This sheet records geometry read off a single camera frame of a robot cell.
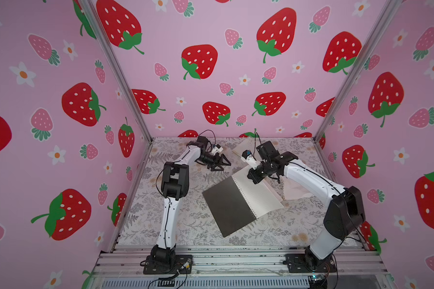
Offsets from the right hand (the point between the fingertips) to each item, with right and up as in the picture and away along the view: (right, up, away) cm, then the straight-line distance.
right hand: (252, 173), depth 86 cm
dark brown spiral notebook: (-7, -15, +5) cm, 17 cm away
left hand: (-12, +2, +13) cm, 18 cm away
